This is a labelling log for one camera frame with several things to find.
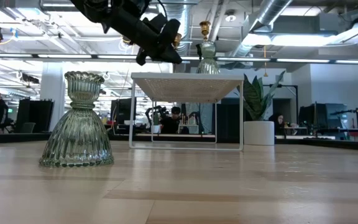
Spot white perforated shelf riser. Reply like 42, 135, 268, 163
128, 72, 245, 152

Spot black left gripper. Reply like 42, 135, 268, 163
104, 7, 183, 66

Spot black aluminium rig frame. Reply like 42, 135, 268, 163
0, 132, 358, 153

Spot small white plant pot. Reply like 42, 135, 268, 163
150, 111, 162, 134

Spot gold candlestick holder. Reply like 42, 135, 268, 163
172, 32, 183, 50
199, 21, 212, 43

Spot hanging yellow cord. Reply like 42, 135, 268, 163
262, 45, 269, 78

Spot snake plant in white pot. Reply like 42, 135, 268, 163
236, 70, 287, 146

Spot dark desk monitors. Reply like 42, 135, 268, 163
298, 103, 347, 131

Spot black monitor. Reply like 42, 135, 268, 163
110, 98, 136, 125

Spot green chair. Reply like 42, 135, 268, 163
20, 122, 37, 134

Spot silver ventilation duct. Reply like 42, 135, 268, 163
228, 0, 295, 60
157, 0, 195, 57

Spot black partition panel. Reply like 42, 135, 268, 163
16, 98, 55, 134

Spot green ribbed glass candle holder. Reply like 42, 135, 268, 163
38, 70, 115, 169
196, 40, 221, 75

